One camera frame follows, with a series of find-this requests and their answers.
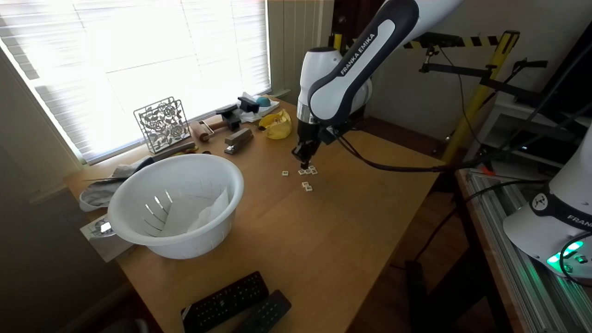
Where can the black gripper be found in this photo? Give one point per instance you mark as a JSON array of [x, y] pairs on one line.
[[310, 138]]

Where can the white letter tile O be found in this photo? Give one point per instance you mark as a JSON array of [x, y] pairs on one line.
[[310, 171]]

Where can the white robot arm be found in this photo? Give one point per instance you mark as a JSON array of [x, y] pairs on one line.
[[552, 228]]

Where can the grey metal stapler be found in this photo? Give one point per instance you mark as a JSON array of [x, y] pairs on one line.
[[238, 141]]

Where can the black clamp tool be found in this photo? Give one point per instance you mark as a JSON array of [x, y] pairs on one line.
[[232, 116]]

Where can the white plastic bowl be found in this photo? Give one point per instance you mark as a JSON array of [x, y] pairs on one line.
[[178, 208]]

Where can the black remote control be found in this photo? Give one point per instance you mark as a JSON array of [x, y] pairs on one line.
[[265, 315], [225, 304]]

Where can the black yellow striped bar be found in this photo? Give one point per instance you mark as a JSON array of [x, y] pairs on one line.
[[469, 42]]

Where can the grey cloth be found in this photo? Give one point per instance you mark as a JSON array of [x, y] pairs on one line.
[[99, 195]]

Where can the white wire lattice cube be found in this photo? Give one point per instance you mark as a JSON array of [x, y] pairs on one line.
[[164, 125]]

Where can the black camera on boom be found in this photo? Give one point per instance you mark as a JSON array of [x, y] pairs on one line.
[[430, 40]]

